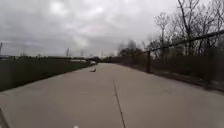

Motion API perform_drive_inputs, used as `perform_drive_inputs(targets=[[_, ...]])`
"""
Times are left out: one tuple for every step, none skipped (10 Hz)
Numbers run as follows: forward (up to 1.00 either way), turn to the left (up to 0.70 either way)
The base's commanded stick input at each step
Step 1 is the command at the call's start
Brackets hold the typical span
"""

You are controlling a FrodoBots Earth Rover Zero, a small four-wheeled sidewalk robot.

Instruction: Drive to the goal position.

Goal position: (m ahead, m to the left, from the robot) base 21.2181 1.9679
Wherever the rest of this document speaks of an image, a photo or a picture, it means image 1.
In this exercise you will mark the dark strip along fence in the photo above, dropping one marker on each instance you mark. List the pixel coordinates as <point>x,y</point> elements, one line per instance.
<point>186,80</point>

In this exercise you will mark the row of bare trees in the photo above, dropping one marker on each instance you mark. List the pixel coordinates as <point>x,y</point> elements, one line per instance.
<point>186,30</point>

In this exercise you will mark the small dark object on path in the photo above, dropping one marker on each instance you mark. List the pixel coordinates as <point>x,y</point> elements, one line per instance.
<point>93,70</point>

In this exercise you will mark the grey concrete path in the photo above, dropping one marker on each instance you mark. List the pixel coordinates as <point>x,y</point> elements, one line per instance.
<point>100,100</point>

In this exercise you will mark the green grass field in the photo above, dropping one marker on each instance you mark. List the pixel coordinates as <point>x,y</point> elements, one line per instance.
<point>30,71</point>

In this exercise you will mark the distant low buildings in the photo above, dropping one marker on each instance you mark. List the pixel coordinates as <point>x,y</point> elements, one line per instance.
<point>78,60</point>

